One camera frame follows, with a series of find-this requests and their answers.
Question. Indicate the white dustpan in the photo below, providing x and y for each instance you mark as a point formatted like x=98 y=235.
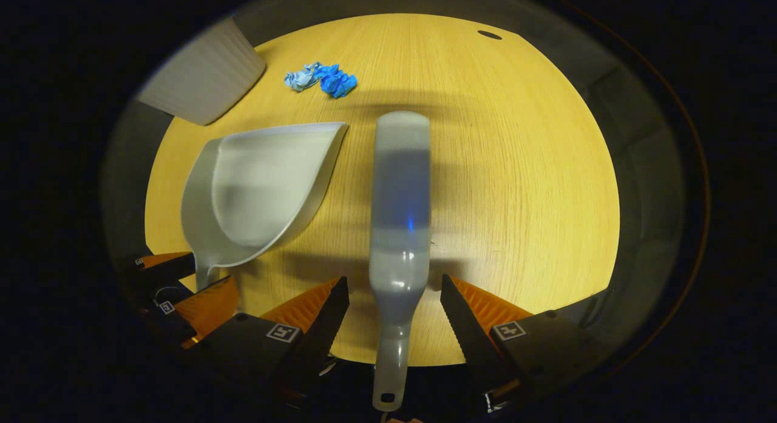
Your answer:
x=261 y=192

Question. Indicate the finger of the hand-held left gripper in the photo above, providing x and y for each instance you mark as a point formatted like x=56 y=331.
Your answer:
x=173 y=323
x=170 y=271

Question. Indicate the white ribbed garbage bin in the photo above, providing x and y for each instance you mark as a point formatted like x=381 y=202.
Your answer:
x=203 y=77

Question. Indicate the small white broom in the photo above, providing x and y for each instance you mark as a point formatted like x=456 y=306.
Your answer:
x=400 y=186

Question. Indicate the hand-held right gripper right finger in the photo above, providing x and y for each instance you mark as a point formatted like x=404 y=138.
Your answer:
x=470 y=344

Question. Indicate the dark blue paper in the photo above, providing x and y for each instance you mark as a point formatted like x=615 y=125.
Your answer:
x=337 y=82

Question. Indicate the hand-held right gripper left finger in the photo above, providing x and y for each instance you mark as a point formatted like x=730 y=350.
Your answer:
x=322 y=338

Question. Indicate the light blue paper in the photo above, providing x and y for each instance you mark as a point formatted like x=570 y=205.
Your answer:
x=301 y=78

